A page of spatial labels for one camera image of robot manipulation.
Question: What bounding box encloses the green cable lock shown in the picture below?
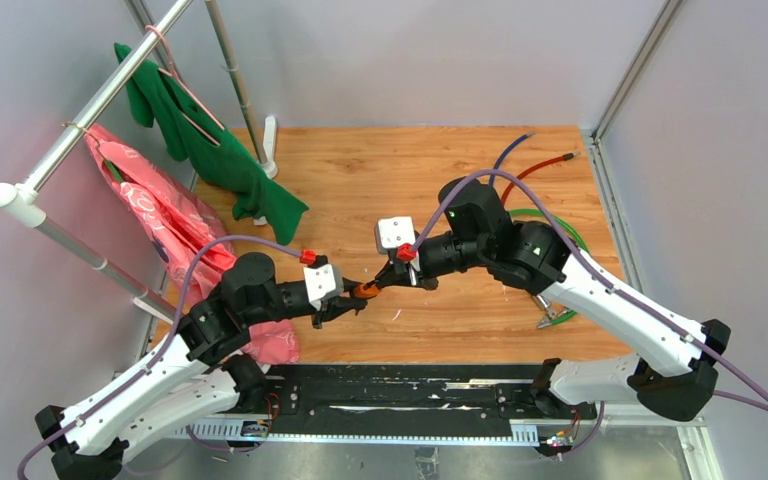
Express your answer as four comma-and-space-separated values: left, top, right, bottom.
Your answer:
508, 207, 591, 331

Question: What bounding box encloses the orange black padlock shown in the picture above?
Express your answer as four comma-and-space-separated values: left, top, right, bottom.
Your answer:
351, 282, 381, 300

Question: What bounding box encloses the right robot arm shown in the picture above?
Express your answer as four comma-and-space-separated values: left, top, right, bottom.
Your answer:
365, 179, 731, 422

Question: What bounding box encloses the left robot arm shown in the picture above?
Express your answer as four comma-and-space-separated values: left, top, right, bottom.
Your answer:
35, 252, 367, 479

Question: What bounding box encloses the pink patterned garment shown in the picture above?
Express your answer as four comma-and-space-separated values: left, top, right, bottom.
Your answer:
85, 122, 302, 365

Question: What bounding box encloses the green cloth garment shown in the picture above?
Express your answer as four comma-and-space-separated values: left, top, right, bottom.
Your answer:
126, 60, 309, 245

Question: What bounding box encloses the white metal clothes rack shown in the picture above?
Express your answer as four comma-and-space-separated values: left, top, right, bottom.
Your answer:
0, 0, 278, 323

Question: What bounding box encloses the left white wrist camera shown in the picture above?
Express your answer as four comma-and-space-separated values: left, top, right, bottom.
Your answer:
303, 263, 344, 311

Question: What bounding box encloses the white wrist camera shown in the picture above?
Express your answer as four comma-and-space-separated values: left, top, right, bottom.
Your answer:
374, 216, 416, 255
303, 263, 344, 311

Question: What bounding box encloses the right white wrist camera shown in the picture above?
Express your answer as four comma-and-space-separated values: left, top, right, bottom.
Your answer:
374, 216, 416, 255

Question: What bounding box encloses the blue cable lock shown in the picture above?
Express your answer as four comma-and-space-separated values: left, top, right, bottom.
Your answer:
492, 130, 536, 170

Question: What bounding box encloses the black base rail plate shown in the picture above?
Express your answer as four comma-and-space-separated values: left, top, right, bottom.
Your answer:
171, 361, 601, 444

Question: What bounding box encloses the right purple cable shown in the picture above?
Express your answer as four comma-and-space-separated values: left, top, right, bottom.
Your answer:
397, 168, 768, 432

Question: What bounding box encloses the purple cable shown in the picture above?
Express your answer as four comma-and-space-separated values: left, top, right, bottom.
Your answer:
16, 235, 319, 480
397, 168, 768, 432

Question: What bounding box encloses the red cable lock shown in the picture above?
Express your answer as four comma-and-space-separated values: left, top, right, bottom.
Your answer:
500, 151, 580, 204

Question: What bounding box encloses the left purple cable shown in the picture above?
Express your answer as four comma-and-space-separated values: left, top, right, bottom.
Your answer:
16, 235, 319, 480

